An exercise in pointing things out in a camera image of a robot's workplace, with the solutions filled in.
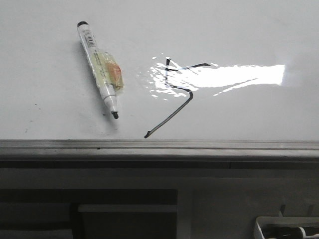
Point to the white taped whiteboard marker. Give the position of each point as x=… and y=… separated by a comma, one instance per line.
x=106, y=72

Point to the black capped marker in tray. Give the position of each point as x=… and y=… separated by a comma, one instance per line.
x=300, y=232

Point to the white marker tray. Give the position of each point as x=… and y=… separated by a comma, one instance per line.
x=267, y=221

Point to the white whiteboard with aluminium frame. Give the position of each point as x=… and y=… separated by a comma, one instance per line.
x=207, y=83

